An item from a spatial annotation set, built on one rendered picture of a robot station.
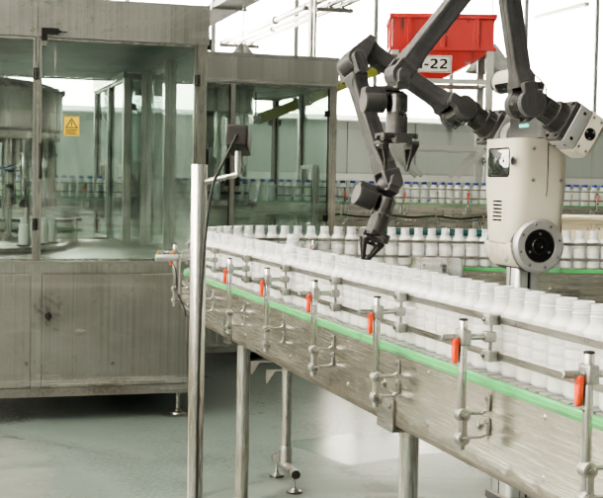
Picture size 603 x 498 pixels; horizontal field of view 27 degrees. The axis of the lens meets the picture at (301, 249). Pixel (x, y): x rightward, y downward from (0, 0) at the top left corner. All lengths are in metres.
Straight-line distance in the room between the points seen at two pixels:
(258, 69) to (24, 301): 3.02
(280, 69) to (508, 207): 5.72
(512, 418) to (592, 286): 3.40
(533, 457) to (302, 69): 7.26
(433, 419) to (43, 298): 4.63
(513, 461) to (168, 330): 5.00
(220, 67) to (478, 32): 2.55
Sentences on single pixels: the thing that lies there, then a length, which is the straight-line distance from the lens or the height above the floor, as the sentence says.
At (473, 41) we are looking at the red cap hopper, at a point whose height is 2.57.
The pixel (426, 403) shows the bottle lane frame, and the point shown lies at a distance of 2.61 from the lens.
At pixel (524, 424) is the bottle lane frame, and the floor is 0.94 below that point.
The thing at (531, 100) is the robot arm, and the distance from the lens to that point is 3.44.
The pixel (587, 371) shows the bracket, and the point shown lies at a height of 1.08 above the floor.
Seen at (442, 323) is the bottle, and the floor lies 1.07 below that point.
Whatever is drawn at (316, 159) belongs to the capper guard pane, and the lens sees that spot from 9.31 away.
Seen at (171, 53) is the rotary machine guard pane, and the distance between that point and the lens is 7.13.
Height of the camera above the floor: 1.35
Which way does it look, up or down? 3 degrees down
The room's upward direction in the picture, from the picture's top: 1 degrees clockwise
